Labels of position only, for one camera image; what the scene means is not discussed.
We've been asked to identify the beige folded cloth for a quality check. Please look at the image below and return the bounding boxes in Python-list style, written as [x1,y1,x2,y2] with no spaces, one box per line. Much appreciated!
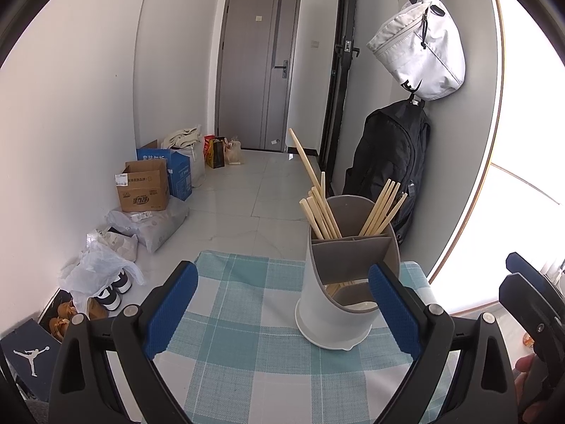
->
[161,127,201,150]

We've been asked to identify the blue cardboard box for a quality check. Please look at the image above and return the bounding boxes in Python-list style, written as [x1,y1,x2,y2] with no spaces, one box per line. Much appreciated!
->
[136,140,192,201]

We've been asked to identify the beige plastic bag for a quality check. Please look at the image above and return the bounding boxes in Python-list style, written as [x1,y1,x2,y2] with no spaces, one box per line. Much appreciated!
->
[224,136,243,166]

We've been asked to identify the black glass door handle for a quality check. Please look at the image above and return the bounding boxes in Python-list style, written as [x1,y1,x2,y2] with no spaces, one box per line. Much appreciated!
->
[335,40,362,58]

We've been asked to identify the black framed glass door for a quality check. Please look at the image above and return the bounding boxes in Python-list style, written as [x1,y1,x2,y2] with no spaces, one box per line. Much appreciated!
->
[319,0,360,173]

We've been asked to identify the grey entrance door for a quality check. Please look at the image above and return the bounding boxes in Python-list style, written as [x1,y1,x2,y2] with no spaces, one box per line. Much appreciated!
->
[215,0,303,152]

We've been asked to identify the white translucent sack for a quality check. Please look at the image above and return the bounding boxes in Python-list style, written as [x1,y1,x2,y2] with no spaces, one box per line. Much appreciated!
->
[177,143,206,186]

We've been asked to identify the black backpack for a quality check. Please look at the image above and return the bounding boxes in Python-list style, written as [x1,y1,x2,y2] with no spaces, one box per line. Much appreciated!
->
[342,97,431,245]

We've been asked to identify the blue white checkered tablecloth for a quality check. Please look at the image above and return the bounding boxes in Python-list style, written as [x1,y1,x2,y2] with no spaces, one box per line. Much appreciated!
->
[150,249,460,424]

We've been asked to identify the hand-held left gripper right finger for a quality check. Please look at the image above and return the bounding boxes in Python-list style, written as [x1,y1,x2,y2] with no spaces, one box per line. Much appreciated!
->
[368,263,518,424]

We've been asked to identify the grey plastic parcel bag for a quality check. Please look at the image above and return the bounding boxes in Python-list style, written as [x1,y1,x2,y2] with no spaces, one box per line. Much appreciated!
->
[132,196,190,254]

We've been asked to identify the brown cardboard box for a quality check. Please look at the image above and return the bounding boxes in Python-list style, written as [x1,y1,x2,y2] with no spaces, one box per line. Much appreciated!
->
[115,159,171,213]

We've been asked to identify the white plastic parcel bag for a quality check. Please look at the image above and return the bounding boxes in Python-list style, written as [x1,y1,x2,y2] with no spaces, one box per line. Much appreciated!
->
[106,210,142,236]

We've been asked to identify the white black sneaker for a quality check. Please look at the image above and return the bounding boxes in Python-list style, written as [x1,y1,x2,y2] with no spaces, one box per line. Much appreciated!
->
[95,285,122,312]
[112,269,133,294]

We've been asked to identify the white grey utensil holder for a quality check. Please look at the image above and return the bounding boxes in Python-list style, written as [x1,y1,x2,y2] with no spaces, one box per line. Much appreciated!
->
[295,195,402,351]

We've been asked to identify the bunch of chopsticks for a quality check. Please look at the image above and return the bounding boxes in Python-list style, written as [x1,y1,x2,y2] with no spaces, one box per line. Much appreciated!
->
[288,127,409,241]

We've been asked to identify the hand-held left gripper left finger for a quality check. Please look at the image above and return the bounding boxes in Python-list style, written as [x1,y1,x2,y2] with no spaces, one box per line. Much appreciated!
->
[48,260,199,424]

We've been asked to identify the person's right hand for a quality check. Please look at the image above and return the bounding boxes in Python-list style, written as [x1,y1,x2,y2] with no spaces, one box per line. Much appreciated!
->
[513,354,537,424]

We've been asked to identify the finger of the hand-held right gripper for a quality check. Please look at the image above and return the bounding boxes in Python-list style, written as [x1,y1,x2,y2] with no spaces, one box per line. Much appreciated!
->
[498,273,565,349]
[505,252,565,301]

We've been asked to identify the dark blue shoe box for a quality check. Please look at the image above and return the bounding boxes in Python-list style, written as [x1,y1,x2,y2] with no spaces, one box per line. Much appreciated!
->
[0,318,63,400]

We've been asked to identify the white shoulder bag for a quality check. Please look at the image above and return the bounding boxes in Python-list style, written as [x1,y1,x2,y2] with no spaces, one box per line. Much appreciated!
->
[366,0,466,101]

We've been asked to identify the yellow black paper bag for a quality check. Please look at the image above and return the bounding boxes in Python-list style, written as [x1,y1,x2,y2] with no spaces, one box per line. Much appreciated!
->
[206,138,226,169]

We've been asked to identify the white crumpled plastic bag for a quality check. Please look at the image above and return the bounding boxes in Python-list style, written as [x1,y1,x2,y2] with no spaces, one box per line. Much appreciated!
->
[59,241,146,319]

